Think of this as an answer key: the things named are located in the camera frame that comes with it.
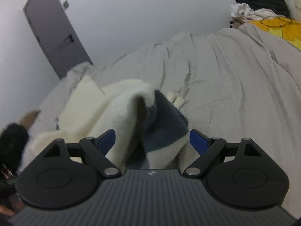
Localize cream blue striped sweater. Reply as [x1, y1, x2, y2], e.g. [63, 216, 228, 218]
[18, 76, 198, 171]

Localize black garment pile left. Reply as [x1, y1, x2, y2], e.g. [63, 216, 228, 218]
[1, 123, 29, 189]

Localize brown pillow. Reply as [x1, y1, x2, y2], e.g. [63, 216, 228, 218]
[19, 110, 40, 130]

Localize grey bed sheet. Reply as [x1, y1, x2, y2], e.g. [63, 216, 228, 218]
[30, 24, 300, 217]

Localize yellow printed pillow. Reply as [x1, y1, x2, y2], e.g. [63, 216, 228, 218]
[250, 17, 301, 49]

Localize white crumpled cloth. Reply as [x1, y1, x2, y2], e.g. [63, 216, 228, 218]
[231, 3, 277, 21]

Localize grey door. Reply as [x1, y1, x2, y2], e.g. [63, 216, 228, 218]
[24, 0, 92, 78]

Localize black fluffy garment right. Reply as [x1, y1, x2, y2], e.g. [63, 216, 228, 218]
[235, 0, 291, 18]

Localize black door handle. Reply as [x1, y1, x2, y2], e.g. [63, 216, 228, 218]
[62, 34, 74, 44]

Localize black cable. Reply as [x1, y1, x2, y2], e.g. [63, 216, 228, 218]
[258, 15, 297, 38]

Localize grey wall switch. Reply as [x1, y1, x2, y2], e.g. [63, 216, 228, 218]
[63, 0, 69, 9]

